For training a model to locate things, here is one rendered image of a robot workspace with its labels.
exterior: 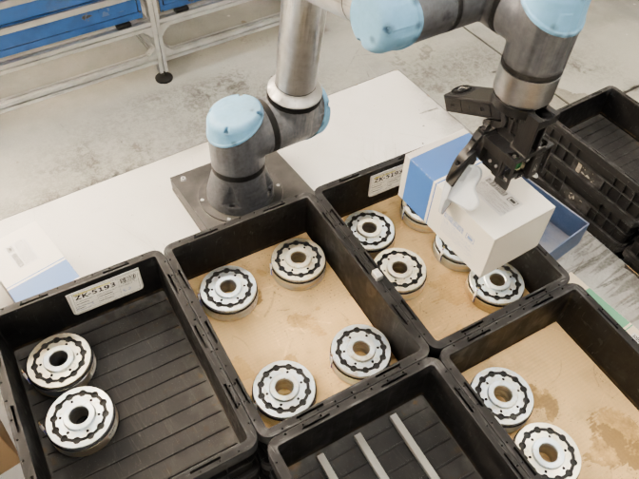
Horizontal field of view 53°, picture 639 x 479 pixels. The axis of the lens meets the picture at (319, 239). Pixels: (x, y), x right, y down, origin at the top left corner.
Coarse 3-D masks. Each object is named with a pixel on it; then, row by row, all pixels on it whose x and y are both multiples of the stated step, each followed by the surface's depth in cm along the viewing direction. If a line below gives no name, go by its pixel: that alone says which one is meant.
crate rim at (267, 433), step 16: (304, 192) 120; (272, 208) 119; (320, 208) 118; (224, 224) 114; (240, 224) 115; (336, 224) 115; (192, 240) 112; (352, 256) 111; (176, 272) 107; (368, 272) 109; (384, 288) 107; (192, 304) 103; (208, 320) 101; (400, 320) 103; (208, 336) 100; (416, 336) 101; (224, 352) 98; (416, 352) 99; (224, 368) 96; (400, 368) 97; (240, 384) 95; (368, 384) 96; (240, 400) 93; (336, 400) 93; (256, 416) 91; (304, 416) 92; (272, 432) 90
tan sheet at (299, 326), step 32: (256, 256) 123; (192, 288) 117; (320, 288) 118; (256, 320) 113; (288, 320) 114; (320, 320) 114; (352, 320) 114; (256, 352) 109; (288, 352) 110; (320, 352) 110; (320, 384) 106
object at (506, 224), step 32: (416, 160) 97; (448, 160) 97; (416, 192) 99; (480, 192) 93; (512, 192) 93; (448, 224) 95; (480, 224) 89; (512, 224) 89; (544, 224) 94; (480, 256) 92; (512, 256) 95
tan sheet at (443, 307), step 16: (368, 208) 132; (384, 208) 132; (400, 224) 129; (400, 240) 126; (416, 240) 127; (432, 240) 127; (432, 256) 124; (432, 272) 122; (448, 272) 122; (464, 272) 122; (432, 288) 119; (448, 288) 119; (464, 288) 120; (416, 304) 117; (432, 304) 117; (448, 304) 117; (464, 304) 117; (432, 320) 115; (448, 320) 115; (464, 320) 115
